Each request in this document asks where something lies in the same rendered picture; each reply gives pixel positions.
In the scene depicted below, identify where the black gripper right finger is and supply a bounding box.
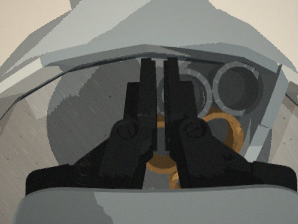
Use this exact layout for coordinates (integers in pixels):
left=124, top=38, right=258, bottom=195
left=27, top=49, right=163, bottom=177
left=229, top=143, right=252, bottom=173
left=163, top=57, right=297, bottom=191

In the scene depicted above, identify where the grey metal ring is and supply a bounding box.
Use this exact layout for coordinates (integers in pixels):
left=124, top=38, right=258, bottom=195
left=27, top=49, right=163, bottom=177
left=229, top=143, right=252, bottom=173
left=206, top=61, right=264, bottom=116
left=157, top=69, right=212, bottom=119

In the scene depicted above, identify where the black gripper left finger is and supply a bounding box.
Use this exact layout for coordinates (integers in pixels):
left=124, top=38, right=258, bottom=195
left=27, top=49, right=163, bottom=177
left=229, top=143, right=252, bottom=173
left=25, top=58, right=157, bottom=196

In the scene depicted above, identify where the bronze bushing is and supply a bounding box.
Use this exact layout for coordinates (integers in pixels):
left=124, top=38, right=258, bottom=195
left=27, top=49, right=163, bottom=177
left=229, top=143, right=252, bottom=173
left=146, top=115, right=177, bottom=174
left=169, top=171, right=181, bottom=189
left=202, top=107, right=244, bottom=154

